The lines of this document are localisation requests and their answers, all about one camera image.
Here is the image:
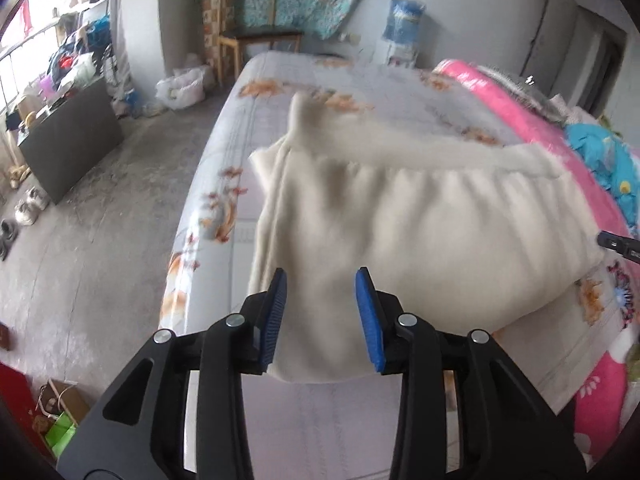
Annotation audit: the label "wooden chair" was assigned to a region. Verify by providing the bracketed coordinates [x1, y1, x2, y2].
[218, 0, 305, 78]

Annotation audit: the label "cream zip jacket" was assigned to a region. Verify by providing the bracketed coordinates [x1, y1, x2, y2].
[247, 91, 608, 383]

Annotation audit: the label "cyan printed quilt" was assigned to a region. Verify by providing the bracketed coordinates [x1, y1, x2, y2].
[565, 124, 640, 236]

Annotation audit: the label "green paper bag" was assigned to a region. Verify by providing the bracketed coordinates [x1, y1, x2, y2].
[45, 412, 76, 453]

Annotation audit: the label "grey fuzzy blanket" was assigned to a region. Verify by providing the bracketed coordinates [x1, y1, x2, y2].
[475, 64, 576, 121]

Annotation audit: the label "pile of colourful clothes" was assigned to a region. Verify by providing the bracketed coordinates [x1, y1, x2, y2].
[47, 15, 113, 91]

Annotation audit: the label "white water dispenser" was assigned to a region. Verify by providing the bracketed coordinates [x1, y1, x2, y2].
[375, 40, 421, 68]

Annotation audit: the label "white plastic bag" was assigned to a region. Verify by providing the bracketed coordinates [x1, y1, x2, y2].
[156, 66, 206, 110]

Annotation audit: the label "orange chequered box stack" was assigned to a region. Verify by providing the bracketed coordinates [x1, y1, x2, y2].
[201, 0, 236, 73]

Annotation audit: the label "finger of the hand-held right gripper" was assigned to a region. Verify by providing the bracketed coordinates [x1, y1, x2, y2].
[597, 230, 640, 263]

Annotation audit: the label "pink floral blanket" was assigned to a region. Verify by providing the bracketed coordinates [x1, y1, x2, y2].
[432, 58, 640, 461]

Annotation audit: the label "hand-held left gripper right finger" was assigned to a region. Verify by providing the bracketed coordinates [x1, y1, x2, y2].
[355, 266, 586, 480]

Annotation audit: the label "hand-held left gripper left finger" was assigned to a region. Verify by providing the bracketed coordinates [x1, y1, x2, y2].
[57, 267, 288, 480]

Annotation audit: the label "red box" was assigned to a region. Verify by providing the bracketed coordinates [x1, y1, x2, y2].
[0, 362, 53, 461]

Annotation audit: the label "beige plush slippers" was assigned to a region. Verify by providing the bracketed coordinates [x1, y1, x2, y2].
[7, 164, 32, 190]

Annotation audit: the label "brown cardboard box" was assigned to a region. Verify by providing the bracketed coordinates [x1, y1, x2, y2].
[37, 379, 92, 426]

